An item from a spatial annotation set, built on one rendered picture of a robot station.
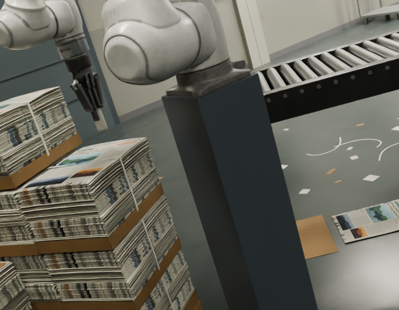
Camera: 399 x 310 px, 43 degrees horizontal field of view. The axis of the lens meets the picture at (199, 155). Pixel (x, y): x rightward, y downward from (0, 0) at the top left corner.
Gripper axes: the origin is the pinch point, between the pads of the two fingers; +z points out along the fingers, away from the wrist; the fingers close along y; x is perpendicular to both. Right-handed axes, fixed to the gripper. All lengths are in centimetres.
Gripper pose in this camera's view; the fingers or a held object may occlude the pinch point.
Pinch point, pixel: (99, 119)
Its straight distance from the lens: 162.3
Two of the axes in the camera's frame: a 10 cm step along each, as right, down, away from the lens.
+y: -3.4, 3.9, -8.5
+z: 2.8, 9.1, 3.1
